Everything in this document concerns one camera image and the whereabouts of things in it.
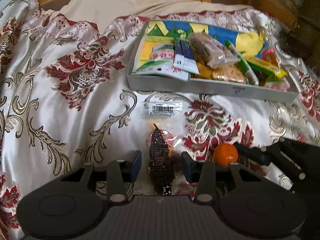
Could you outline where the orange tangerine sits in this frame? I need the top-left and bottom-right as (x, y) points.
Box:
(212, 144), (239, 167)

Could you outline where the dark dried fruit packet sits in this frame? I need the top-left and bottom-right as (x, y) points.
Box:
(140, 100), (184, 196)

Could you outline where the yellow snack bar packet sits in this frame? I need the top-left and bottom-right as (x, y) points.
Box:
(245, 56), (287, 79)

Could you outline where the golden crispy snack bag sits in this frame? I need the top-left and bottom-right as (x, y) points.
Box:
(197, 62), (249, 85)

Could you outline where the white vegetable print packet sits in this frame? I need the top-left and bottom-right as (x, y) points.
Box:
(132, 41), (189, 81)

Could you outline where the dark blue snack packet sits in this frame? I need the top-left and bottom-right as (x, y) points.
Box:
(173, 38), (200, 75)

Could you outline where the orange sauce snack packet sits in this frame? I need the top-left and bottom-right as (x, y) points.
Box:
(261, 47), (280, 68)

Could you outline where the green stick snack packet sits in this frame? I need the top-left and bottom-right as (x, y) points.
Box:
(225, 40), (259, 86)

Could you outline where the clear biscuit packet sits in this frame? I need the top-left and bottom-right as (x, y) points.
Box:
(188, 33), (240, 69)

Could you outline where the floral satin bedspread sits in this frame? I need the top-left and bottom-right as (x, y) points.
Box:
(1, 0), (319, 239)

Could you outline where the grey cardboard tray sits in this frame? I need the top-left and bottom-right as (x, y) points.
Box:
(127, 22), (299, 103)

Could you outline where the dragon drawing tray liner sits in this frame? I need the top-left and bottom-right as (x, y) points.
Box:
(132, 20), (268, 72)

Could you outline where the cream pillow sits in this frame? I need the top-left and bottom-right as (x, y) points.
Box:
(59, 0), (247, 32)

